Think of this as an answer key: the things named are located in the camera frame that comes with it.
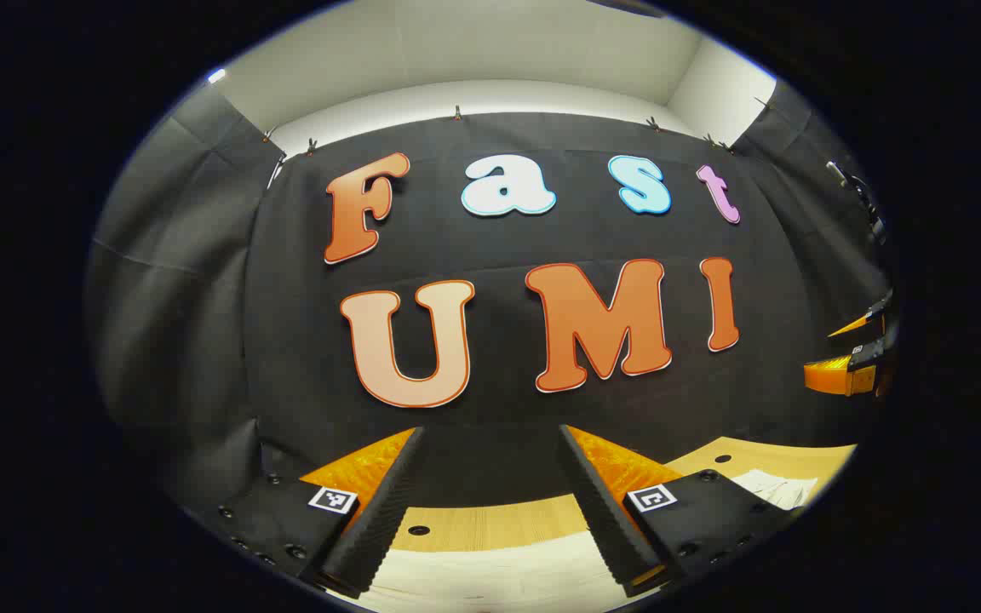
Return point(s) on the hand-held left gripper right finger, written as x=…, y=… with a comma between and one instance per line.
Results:
x=597, y=511

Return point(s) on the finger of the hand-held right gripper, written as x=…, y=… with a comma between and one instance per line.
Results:
x=879, y=311
x=872, y=353

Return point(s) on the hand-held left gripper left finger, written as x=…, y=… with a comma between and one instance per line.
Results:
x=388, y=502

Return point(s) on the black metal stand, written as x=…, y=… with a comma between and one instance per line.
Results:
x=858, y=191

